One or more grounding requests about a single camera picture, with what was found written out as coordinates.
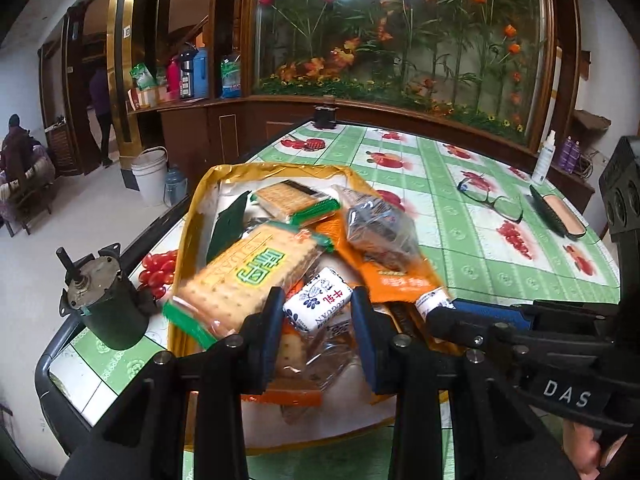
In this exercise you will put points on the blue thermos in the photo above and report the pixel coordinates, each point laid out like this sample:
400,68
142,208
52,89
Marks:
201,75

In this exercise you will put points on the wooden chair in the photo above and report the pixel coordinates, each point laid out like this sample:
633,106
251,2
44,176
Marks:
25,205

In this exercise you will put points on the purple bottle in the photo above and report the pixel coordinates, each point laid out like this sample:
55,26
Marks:
576,156
565,154

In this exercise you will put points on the clear cracker packet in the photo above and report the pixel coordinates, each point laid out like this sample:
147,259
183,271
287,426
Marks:
320,360

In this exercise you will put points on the white plastic bucket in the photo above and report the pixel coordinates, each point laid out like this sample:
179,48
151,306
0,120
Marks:
150,177

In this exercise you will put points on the artificial flower display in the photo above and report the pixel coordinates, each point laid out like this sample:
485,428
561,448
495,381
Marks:
400,35

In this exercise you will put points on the white blue print candy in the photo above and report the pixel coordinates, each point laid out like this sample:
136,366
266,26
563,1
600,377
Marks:
432,302
317,300

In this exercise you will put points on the green fruit print tablecloth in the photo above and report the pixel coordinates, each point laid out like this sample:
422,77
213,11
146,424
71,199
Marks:
450,260

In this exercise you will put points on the small green cracker packet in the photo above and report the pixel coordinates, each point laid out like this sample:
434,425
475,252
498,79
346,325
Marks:
290,197

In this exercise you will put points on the green snack bag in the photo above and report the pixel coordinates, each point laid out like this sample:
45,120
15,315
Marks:
142,76

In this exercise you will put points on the person's right hand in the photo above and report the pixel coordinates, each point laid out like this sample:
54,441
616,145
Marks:
580,452

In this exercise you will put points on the clear dark snack packet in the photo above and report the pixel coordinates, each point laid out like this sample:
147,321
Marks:
377,227

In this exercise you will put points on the red thermos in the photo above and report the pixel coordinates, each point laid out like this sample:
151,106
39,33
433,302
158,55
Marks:
173,77

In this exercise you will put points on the orange white carton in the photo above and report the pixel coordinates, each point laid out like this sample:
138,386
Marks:
145,98

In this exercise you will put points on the dark green snack packet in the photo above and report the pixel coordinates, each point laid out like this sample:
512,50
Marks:
227,225

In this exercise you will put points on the yellow-rimmed white tray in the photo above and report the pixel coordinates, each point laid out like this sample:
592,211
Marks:
345,407

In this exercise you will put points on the black thermos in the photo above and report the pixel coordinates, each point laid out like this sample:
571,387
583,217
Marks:
186,77

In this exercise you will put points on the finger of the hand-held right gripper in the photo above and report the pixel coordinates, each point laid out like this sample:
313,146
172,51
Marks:
465,332
485,308

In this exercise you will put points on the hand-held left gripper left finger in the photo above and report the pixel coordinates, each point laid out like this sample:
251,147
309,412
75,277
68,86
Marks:
267,345

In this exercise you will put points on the large green cracker packet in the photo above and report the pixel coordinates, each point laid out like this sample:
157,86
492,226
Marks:
250,280

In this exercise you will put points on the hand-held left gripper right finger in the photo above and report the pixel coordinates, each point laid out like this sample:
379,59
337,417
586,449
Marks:
365,350

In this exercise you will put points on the blue green bag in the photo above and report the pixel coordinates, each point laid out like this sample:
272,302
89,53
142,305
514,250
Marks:
231,77

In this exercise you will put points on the grey green electric motor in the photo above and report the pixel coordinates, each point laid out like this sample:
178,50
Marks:
112,305

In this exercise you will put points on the white spray bottle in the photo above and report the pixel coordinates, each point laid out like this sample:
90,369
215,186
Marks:
544,160

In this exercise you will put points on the small black holder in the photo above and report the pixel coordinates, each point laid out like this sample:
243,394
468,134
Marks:
325,116

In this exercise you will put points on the blue water jug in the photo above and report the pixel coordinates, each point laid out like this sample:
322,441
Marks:
175,187

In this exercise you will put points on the black eyeglasses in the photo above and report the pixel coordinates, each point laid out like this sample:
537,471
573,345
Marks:
472,192

